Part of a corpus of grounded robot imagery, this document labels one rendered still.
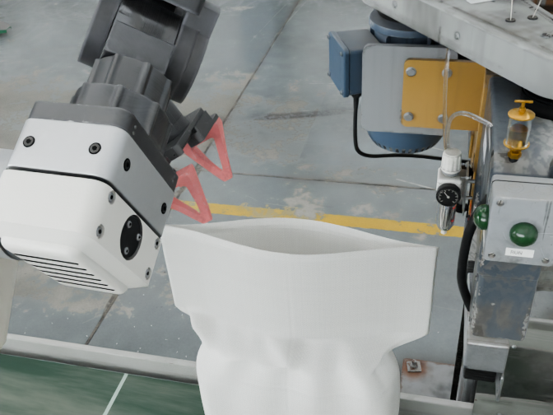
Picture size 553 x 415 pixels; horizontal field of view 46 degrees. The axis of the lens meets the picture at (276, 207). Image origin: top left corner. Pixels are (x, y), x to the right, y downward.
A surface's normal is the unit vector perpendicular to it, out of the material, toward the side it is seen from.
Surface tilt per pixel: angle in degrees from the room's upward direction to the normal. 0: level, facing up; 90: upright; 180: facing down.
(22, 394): 0
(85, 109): 30
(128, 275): 116
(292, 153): 0
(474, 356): 90
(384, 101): 90
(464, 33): 90
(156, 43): 46
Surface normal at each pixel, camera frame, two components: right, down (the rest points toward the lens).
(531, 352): -0.23, 0.58
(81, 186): -0.19, -0.41
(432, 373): -0.06, -0.81
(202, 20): 0.15, 0.42
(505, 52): -0.90, 0.29
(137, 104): 0.54, -0.21
